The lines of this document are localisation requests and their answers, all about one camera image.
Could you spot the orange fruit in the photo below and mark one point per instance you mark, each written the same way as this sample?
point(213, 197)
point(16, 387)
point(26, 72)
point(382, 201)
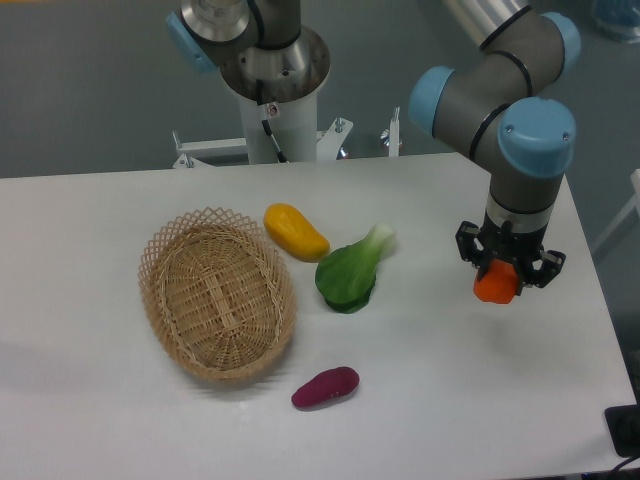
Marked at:
point(498, 285)

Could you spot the black device at table corner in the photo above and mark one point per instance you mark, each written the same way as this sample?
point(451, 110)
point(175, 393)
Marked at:
point(623, 425)

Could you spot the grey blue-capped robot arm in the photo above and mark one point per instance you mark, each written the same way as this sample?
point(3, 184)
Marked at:
point(493, 115)

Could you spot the woven wicker basket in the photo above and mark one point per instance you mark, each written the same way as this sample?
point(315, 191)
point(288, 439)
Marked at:
point(217, 295)

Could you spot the white frame at right edge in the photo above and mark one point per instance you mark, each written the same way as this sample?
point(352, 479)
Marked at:
point(620, 226)

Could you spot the white metal base frame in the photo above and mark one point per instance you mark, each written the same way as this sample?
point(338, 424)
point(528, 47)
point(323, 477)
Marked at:
point(329, 148)

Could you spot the blue object top right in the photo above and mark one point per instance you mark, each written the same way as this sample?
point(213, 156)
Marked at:
point(617, 19)

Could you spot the purple sweet potato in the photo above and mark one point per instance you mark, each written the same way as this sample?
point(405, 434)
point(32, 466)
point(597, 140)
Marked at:
point(327, 386)

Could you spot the green bok choy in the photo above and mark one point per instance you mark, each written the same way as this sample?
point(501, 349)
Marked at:
point(346, 278)

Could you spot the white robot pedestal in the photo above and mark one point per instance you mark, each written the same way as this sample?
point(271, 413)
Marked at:
point(293, 125)

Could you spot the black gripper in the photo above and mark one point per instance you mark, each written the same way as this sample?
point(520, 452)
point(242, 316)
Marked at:
point(536, 267)

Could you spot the yellow mango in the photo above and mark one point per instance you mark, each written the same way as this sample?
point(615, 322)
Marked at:
point(294, 233)

